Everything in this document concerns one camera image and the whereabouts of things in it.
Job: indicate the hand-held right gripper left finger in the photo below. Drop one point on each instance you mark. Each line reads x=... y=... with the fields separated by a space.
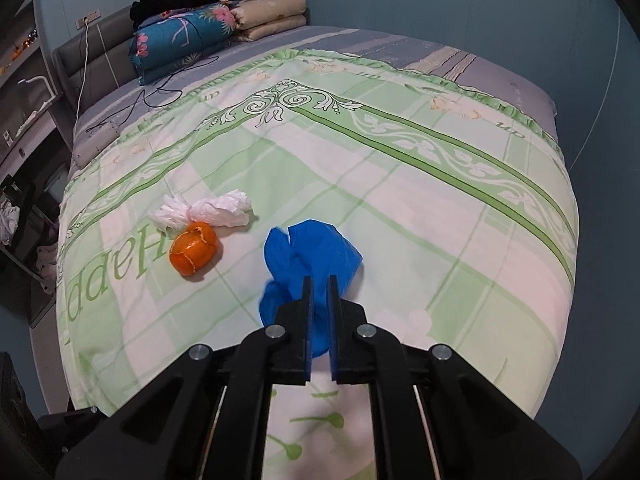
x=307 y=320

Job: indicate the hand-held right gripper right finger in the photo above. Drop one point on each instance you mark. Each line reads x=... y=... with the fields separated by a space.
x=332 y=340

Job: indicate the blue plastic bag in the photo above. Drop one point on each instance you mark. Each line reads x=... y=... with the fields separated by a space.
x=310 y=250

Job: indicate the orange peel ball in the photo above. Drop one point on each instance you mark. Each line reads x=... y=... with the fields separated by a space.
x=192 y=252

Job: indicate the white plastic bag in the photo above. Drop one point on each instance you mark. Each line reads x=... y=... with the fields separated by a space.
x=215 y=212

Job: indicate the green printed blanket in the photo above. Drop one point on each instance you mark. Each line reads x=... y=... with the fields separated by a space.
x=400 y=210

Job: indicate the striped bed sheet mattress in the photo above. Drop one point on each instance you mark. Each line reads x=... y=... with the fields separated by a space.
x=375 y=42

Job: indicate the blue floral folded quilt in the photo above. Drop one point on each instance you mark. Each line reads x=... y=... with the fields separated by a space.
x=185 y=40

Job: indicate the beige folded quilt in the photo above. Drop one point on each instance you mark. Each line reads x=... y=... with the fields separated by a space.
x=270 y=15

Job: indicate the white cloth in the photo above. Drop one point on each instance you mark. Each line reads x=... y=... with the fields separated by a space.
x=9 y=222

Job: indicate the grey shelf unit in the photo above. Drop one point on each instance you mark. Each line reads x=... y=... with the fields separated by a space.
x=25 y=90

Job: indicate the grey upholstered bed frame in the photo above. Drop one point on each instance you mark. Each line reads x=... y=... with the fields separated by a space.
x=110 y=35

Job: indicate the wall socket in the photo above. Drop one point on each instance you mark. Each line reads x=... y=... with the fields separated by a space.
x=88 y=19

